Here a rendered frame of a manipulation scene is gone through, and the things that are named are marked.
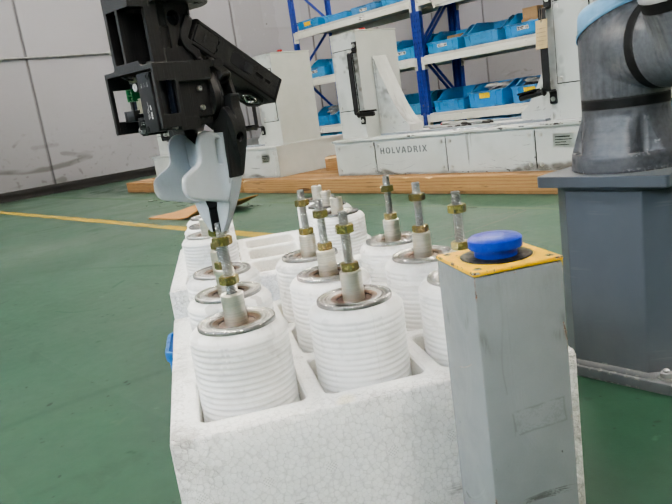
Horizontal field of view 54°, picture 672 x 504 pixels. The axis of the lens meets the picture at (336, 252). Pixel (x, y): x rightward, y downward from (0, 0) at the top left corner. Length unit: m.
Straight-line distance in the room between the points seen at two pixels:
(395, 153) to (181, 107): 2.71
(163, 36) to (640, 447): 0.69
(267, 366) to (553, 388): 0.25
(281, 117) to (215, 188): 3.42
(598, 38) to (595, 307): 0.37
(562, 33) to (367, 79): 1.12
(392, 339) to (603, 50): 0.52
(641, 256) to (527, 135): 1.85
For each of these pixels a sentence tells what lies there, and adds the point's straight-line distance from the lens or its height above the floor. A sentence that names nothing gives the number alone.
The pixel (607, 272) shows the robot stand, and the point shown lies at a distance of 1.00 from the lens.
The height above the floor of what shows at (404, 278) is 0.24.
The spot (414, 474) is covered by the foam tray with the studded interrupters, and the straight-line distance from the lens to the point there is 0.66.
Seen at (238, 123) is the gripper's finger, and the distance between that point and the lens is 0.59.
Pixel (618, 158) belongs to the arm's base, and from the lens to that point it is 0.97.
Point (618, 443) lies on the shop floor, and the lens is 0.90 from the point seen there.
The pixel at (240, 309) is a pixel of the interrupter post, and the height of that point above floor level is 0.27.
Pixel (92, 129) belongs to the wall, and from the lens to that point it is 7.32.
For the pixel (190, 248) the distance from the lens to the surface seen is 1.17.
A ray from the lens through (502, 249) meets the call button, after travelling 0.49.
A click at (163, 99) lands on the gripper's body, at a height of 0.46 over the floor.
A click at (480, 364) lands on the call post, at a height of 0.25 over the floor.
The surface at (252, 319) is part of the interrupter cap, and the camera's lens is 0.65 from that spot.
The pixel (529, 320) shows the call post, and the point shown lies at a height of 0.27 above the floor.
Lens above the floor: 0.44
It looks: 12 degrees down
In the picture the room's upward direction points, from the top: 8 degrees counter-clockwise
